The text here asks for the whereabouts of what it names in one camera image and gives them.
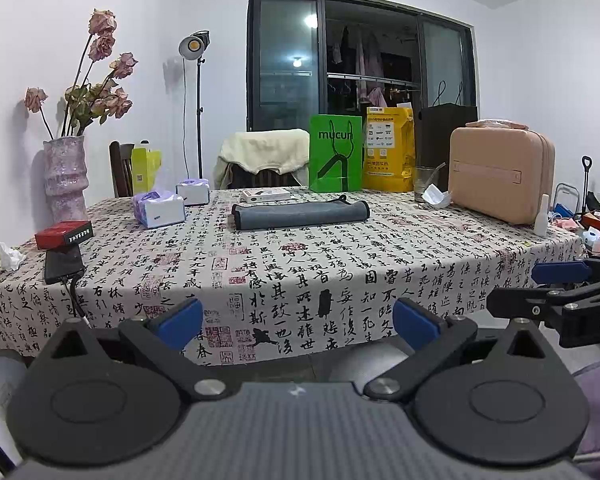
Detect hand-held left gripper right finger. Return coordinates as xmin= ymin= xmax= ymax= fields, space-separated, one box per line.
xmin=364 ymin=298 xmax=551 ymax=404

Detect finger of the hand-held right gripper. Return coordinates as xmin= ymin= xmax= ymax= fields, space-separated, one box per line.
xmin=531 ymin=260 xmax=595 ymax=285
xmin=486 ymin=285 xmax=581 ymax=320

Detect crumpled white tissue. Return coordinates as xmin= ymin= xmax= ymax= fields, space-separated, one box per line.
xmin=0 ymin=242 xmax=27 ymax=272

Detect yellow plastic package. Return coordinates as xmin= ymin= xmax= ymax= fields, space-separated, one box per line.
xmin=362 ymin=106 xmax=417 ymax=193

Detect dark wooden chair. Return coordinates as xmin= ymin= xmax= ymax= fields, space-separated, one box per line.
xmin=109 ymin=140 xmax=136 ymax=199

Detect dried pink roses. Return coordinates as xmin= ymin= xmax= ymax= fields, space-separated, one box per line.
xmin=24 ymin=8 xmax=140 ymax=140

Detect yellow-green paper box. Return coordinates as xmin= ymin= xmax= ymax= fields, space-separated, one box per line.
xmin=131 ymin=141 xmax=163 ymax=196

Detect black cable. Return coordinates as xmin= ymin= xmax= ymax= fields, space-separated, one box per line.
xmin=59 ymin=274 xmax=88 ymax=319

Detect black paper bag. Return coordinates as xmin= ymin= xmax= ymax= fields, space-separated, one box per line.
xmin=416 ymin=80 xmax=479 ymax=167

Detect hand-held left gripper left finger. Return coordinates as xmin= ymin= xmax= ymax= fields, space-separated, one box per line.
xmin=40 ymin=297 xmax=227 ymax=402

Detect studio light on stand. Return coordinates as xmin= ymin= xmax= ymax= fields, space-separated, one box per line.
xmin=178 ymin=30 xmax=211 ymax=181

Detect dark framed window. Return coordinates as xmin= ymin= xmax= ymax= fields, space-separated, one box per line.
xmin=247 ymin=0 xmax=479 ymax=134

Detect green paper bag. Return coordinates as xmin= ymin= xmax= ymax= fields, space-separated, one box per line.
xmin=308 ymin=114 xmax=364 ymax=193

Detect white flat box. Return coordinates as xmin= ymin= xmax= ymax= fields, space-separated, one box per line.
xmin=242 ymin=188 xmax=291 ymax=205

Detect red flat box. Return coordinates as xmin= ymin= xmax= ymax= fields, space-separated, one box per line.
xmin=34 ymin=220 xmax=95 ymax=251

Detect calligraphy print tablecloth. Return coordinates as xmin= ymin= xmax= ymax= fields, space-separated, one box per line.
xmin=0 ymin=187 xmax=588 ymax=367

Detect black power bank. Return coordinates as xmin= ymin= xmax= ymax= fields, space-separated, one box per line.
xmin=44 ymin=247 xmax=86 ymax=285

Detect crumpled white paper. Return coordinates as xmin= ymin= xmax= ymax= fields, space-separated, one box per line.
xmin=422 ymin=184 xmax=452 ymax=209

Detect pink speckled vase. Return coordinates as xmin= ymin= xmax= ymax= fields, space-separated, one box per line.
xmin=43 ymin=135 xmax=89 ymax=225

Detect pink hard case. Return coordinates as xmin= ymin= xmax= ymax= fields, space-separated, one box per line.
xmin=448 ymin=119 xmax=557 ymax=225

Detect hanging clothes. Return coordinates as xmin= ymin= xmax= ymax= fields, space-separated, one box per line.
xmin=328 ymin=25 xmax=388 ymax=108

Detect chair with cream blanket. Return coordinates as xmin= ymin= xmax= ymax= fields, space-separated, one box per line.
xmin=216 ymin=129 xmax=311 ymax=191

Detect purple tissue pack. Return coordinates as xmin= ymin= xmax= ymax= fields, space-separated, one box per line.
xmin=175 ymin=178 xmax=211 ymax=206
xmin=132 ymin=190 xmax=187 ymax=228

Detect clear glass cup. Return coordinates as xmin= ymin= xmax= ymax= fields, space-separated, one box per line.
xmin=413 ymin=162 xmax=447 ymax=204

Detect small white bottle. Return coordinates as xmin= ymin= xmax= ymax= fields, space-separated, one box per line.
xmin=534 ymin=194 xmax=551 ymax=237

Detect black folding trolley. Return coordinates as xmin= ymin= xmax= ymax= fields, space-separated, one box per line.
xmin=552 ymin=155 xmax=594 ymax=217

